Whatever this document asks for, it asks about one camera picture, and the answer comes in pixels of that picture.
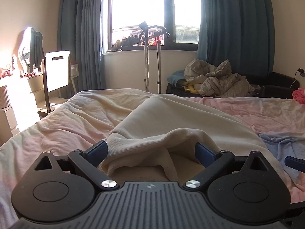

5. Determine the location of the dark framed window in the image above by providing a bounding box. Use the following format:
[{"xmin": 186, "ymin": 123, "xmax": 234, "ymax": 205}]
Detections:
[{"xmin": 107, "ymin": 0, "xmax": 203, "ymax": 52}]

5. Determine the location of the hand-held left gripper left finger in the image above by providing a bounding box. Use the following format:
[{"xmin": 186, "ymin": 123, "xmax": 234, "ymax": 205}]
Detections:
[{"xmin": 35, "ymin": 140, "xmax": 120, "ymax": 189}]

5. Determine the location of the pastel tie-dye bed sheet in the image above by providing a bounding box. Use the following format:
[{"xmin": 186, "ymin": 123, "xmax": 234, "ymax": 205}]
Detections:
[{"xmin": 0, "ymin": 89, "xmax": 305, "ymax": 229}]

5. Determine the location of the white chair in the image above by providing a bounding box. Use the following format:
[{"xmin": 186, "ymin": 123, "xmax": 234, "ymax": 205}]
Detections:
[{"xmin": 42, "ymin": 50, "xmax": 72, "ymax": 114}]

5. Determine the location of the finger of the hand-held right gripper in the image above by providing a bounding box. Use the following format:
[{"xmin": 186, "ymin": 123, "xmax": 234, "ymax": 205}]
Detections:
[{"xmin": 285, "ymin": 156, "xmax": 305, "ymax": 170}]

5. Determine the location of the cream white jacket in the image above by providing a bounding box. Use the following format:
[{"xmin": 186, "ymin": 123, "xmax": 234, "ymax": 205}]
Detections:
[{"xmin": 99, "ymin": 94, "xmax": 286, "ymax": 183}]

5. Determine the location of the black sofa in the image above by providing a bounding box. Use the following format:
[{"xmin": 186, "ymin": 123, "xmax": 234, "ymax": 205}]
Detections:
[{"xmin": 166, "ymin": 72, "xmax": 300, "ymax": 99}]

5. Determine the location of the grey quilted blanket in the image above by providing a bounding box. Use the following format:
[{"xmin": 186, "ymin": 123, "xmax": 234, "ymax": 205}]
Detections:
[{"xmin": 185, "ymin": 58, "xmax": 255, "ymax": 98}]

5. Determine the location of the pink fleece blanket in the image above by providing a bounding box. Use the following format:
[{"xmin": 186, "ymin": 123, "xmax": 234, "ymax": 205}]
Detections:
[{"xmin": 293, "ymin": 88, "xmax": 305, "ymax": 104}]

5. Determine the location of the yellow cloth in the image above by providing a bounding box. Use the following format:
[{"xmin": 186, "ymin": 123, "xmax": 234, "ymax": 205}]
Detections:
[{"xmin": 184, "ymin": 84, "xmax": 199, "ymax": 94}]

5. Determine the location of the teal curtain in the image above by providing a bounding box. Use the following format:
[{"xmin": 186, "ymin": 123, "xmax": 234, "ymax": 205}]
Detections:
[
  {"xmin": 56, "ymin": 0, "xmax": 112, "ymax": 93},
  {"xmin": 197, "ymin": 0, "xmax": 275, "ymax": 73}
]

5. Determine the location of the white dresser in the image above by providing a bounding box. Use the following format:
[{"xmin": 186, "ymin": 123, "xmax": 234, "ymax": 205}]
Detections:
[{"xmin": 0, "ymin": 73, "xmax": 46, "ymax": 134}]

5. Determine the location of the dark clutter pile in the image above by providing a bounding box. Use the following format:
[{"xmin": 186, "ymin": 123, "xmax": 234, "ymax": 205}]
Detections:
[{"xmin": 112, "ymin": 35, "xmax": 165, "ymax": 50}]

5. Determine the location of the teal cushion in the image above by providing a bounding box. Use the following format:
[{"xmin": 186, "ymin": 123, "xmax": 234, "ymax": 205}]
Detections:
[{"xmin": 167, "ymin": 70, "xmax": 189, "ymax": 85}]

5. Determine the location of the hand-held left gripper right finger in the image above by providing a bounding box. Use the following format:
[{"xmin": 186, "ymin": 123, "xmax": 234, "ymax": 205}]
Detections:
[{"xmin": 183, "ymin": 142, "xmax": 271, "ymax": 189}]

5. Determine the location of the wavy edged mirror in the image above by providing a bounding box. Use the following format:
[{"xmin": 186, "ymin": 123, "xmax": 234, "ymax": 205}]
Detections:
[{"xmin": 18, "ymin": 27, "xmax": 44, "ymax": 73}]

